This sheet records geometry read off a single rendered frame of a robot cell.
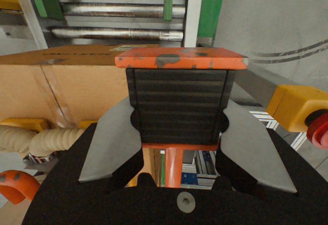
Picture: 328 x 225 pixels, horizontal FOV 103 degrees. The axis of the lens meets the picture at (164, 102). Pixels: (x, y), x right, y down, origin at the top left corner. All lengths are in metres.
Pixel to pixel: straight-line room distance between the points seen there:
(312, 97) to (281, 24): 1.16
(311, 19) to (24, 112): 1.68
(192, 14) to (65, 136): 0.55
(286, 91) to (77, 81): 0.41
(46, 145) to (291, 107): 0.44
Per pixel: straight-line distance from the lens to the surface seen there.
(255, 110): 1.36
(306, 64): 1.68
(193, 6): 0.61
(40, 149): 0.33
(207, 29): 1.22
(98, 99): 0.32
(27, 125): 0.44
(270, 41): 1.43
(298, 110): 0.32
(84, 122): 0.35
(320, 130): 0.30
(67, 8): 0.78
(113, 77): 0.28
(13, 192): 0.38
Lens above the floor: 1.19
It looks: 61 degrees down
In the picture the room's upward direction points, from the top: 174 degrees counter-clockwise
